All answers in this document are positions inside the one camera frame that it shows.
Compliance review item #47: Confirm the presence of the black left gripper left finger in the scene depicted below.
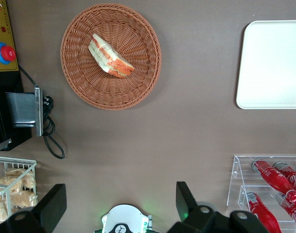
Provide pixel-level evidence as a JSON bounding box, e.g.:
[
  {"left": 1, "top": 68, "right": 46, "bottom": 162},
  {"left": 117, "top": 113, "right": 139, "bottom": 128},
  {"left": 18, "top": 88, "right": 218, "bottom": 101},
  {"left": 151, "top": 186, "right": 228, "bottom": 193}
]
[{"left": 0, "top": 183, "right": 67, "bottom": 233}]

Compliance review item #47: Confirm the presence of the cream plastic tray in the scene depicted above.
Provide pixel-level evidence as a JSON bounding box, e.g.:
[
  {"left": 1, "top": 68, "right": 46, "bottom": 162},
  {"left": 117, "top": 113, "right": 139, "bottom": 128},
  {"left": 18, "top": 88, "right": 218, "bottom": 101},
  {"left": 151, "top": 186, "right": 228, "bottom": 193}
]
[{"left": 236, "top": 20, "right": 296, "bottom": 110}]

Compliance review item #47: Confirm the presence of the round brown wicker basket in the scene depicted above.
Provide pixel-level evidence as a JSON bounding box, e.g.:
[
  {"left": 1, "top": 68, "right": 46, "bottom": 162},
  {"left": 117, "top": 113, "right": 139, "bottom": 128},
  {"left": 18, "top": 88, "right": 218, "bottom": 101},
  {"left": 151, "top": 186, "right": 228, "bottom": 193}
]
[{"left": 60, "top": 2, "right": 162, "bottom": 111}]

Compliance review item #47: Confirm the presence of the red cola bottle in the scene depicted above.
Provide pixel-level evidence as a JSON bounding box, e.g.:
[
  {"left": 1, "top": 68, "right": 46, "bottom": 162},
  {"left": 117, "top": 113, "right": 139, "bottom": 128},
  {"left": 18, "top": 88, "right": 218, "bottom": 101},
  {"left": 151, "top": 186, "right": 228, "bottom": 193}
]
[
  {"left": 251, "top": 159, "right": 296, "bottom": 203},
  {"left": 246, "top": 191, "right": 282, "bottom": 233},
  {"left": 275, "top": 192, "right": 296, "bottom": 229},
  {"left": 273, "top": 161, "right": 296, "bottom": 195}
]

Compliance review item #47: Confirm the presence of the red emergency stop button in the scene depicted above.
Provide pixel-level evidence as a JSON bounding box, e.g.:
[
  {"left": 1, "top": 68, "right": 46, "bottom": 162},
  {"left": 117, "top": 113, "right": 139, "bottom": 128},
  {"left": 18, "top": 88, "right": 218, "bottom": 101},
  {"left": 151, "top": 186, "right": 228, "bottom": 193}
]
[{"left": 0, "top": 42, "right": 17, "bottom": 65}]

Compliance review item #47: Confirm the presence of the grey metal handle bracket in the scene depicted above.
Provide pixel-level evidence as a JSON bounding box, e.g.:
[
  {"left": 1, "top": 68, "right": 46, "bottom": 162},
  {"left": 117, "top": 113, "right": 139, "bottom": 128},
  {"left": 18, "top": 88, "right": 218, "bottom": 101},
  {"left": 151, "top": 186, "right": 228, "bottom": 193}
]
[{"left": 5, "top": 87, "right": 44, "bottom": 137}]

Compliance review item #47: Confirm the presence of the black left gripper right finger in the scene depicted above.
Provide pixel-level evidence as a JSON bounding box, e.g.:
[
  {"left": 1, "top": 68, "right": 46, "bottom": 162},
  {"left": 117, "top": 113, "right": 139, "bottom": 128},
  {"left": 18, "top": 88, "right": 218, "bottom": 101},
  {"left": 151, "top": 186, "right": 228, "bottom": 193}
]
[{"left": 176, "top": 181, "right": 270, "bottom": 233}]

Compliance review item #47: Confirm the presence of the silver metal bar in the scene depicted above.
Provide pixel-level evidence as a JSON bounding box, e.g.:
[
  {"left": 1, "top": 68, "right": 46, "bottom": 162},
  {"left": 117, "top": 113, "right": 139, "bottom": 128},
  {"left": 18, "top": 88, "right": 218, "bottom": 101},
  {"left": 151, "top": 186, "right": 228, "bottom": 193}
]
[{"left": 0, "top": 138, "right": 13, "bottom": 155}]

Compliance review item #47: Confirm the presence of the clear acrylic bottle rack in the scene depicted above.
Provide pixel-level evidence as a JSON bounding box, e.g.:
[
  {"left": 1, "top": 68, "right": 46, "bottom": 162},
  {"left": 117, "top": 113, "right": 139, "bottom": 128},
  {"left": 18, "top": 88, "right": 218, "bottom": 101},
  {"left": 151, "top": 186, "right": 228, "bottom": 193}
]
[{"left": 227, "top": 155, "right": 296, "bottom": 233}]

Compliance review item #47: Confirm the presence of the white wire rack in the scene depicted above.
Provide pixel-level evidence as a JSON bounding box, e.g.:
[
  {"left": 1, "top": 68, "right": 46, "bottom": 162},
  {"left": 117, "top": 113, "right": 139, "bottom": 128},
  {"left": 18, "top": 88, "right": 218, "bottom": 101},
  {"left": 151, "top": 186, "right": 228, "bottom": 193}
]
[{"left": 0, "top": 156, "right": 38, "bottom": 219}]

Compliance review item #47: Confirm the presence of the yellow control panel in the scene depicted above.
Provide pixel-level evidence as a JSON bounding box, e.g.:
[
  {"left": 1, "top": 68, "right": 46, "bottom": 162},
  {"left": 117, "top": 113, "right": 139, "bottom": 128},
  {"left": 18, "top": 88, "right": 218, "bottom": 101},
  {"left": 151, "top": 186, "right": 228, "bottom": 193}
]
[{"left": 0, "top": 0, "right": 19, "bottom": 72}]

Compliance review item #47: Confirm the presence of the black appliance housing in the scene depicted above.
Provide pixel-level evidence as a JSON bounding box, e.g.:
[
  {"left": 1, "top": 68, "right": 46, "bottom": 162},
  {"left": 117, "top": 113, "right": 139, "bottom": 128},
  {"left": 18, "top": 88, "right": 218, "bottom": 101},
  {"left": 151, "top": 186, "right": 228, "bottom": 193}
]
[{"left": 0, "top": 70, "right": 32, "bottom": 151}]

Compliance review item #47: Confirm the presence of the triangular sandwich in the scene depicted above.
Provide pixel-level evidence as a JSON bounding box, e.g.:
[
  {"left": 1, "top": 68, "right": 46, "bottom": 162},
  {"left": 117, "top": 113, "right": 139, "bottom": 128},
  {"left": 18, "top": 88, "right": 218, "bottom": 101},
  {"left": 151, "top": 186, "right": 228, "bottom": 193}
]
[{"left": 87, "top": 33, "right": 135, "bottom": 79}]

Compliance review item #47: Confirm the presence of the metal bracket with black cable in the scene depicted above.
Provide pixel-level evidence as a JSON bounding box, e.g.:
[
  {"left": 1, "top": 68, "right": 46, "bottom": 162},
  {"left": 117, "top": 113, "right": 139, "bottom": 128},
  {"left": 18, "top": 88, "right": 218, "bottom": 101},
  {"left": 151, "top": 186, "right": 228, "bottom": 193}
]
[{"left": 18, "top": 65, "right": 66, "bottom": 160}]

